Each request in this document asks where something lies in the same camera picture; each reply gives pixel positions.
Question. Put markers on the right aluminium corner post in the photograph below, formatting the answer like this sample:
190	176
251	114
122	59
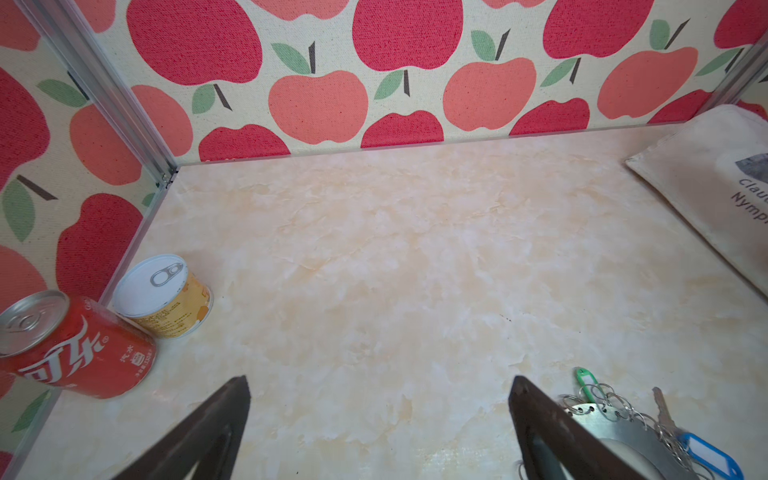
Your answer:
750	69

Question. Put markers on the red soda can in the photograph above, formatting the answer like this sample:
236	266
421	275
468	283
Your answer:
74	343

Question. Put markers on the yellow can white lid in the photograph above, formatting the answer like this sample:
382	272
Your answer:
163	297

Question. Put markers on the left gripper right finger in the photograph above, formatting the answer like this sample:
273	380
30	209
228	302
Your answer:
554	445

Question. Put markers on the green tag on disc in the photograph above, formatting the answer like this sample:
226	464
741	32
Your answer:
588	384

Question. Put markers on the key with blue tag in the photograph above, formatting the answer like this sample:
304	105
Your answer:
695	453

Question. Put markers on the left aluminium corner post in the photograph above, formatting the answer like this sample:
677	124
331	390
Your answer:
68	33

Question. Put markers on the aluminium corner post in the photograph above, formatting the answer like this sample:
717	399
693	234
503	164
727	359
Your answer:
750	69
68	33

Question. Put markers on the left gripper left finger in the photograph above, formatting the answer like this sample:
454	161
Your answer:
205	444

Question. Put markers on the metal disc with key rings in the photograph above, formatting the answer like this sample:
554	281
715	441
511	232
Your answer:
627	431

